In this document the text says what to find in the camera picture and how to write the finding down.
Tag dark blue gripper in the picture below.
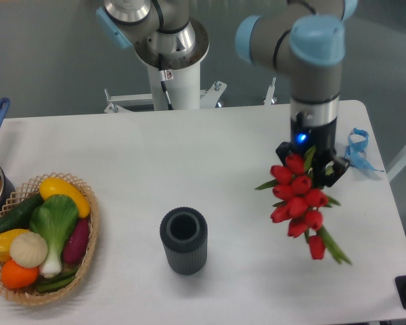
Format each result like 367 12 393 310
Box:
275 112 350 189

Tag red tulip bouquet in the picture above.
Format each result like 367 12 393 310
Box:
256 147 352 265

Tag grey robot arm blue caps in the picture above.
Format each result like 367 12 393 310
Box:
96 1 357 188

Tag blue ribbon strip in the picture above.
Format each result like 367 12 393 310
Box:
344 127 384 172

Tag dark grey ribbed vase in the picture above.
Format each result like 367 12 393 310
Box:
160 207 208 276

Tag purple sweet potato toy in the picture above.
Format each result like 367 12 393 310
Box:
62 218 89 264

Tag yellow squash toy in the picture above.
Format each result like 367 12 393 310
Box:
39 177 91 218

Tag green bok choy toy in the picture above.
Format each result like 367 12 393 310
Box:
29 194 78 279

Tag woven wicker basket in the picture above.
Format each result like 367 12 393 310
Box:
0 173 99 306

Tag green bean pods toy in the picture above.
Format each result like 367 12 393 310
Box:
35 269 77 294

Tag cream steamed bun toy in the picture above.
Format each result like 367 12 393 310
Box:
9 232 48 268

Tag dark green cucumber toy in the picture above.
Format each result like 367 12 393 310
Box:
0 193 44 234

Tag orange fruit toy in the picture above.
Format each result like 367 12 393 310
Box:
1 259 39 289

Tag yellow bell pepper toy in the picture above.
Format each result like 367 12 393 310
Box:
0 229 28 263

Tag white metal base frame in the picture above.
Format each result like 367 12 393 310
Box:
104 77 277 114

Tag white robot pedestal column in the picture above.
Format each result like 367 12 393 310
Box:
135 16 210 111

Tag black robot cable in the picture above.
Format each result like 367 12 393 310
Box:
157 53 175 111

